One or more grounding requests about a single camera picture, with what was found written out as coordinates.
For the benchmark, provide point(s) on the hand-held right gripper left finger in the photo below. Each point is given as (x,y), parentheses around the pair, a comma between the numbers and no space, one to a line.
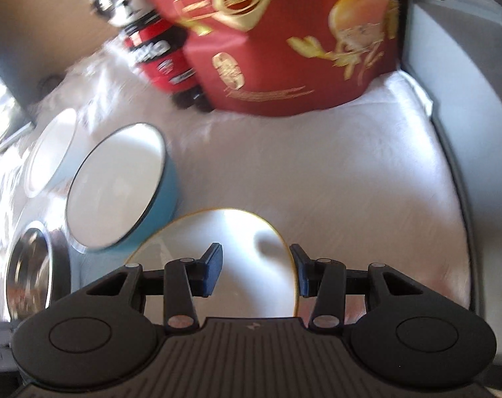
(213,270)

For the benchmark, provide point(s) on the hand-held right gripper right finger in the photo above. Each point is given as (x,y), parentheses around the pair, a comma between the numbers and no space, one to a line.
(303,271)

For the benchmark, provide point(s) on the yellow-rimmed white plate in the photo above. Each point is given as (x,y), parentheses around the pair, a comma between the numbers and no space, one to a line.
(242,248)

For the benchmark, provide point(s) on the white textured cloth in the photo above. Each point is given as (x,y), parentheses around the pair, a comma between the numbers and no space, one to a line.
(317,174)

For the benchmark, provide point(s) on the stainless steel bowl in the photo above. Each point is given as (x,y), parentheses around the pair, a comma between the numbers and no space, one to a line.
(27,269)

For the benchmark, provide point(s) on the red and black bottle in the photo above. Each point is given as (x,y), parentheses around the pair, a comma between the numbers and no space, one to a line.
(159,62)

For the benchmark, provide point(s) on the red snack bag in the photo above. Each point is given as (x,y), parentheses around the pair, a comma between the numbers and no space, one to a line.
(296,49)

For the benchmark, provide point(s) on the grey computer case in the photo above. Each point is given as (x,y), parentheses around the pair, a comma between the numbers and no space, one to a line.
(462,91)

